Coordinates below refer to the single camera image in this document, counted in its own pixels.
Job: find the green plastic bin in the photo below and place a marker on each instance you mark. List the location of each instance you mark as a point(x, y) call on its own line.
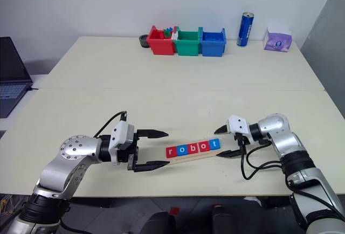
point(187, 47)

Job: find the red letter o block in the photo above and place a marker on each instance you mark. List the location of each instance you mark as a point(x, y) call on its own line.
point(204, 147)

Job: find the blue plastic bin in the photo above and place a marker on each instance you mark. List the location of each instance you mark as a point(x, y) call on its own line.
point(213, 48)

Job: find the red letter b block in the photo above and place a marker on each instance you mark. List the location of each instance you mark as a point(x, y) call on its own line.
point(193, 149)

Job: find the green toy brick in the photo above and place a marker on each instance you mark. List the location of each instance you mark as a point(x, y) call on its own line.
point(167, 34)

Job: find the white toy brick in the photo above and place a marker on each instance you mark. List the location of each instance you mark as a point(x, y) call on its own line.
point(175, 33)

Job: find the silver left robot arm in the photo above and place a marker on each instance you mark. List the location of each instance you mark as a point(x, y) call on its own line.
point(75, 149)

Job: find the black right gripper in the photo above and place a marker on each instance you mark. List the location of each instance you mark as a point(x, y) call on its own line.
point(241, 141)

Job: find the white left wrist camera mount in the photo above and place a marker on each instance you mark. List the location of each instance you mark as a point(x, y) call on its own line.
point(120, 134)

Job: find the red plastic bin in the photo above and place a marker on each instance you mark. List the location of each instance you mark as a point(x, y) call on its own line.
point(161, 45)

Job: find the blue drink can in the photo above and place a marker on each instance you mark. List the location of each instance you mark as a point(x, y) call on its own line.
point(245, 29)

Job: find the small red square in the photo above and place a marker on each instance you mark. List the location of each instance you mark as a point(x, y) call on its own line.
point(175, 210)

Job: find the blue letter t block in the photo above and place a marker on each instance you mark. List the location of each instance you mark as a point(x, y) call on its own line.
point(214, 144)

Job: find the dark laptop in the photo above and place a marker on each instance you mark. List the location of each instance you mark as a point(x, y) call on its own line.
point(12, 81)

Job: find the black laptop plug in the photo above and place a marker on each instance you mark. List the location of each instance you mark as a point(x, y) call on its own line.
point(33, 88)

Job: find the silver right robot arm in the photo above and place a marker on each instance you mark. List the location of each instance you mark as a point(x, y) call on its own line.
point(280, 134)

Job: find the long wooden tray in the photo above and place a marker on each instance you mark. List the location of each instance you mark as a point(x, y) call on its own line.
point(199, 157)

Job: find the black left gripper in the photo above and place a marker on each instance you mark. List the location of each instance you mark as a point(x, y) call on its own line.
point(132, 153)

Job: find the grey rounded foot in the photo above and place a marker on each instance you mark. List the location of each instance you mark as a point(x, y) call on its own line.
point(252, 201)

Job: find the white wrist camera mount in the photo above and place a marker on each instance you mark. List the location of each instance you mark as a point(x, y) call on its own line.
point(238, 124)
point(120, 134)

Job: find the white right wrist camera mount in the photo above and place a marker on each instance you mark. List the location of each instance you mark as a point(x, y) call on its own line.
point(238, 124)

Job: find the blue letter o block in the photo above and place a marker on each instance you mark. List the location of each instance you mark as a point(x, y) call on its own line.
point(181, 151)

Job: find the blue toy brick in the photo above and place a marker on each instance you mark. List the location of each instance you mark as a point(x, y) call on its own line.
point(169, 28)

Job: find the red letter r block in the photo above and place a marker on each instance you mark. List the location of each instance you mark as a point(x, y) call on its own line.
point(171, 152)

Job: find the black round tape roll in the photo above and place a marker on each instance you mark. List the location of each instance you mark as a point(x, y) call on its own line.
point(143, 41)

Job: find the purple tissue box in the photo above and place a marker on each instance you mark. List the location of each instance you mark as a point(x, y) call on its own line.
point(277, 41)

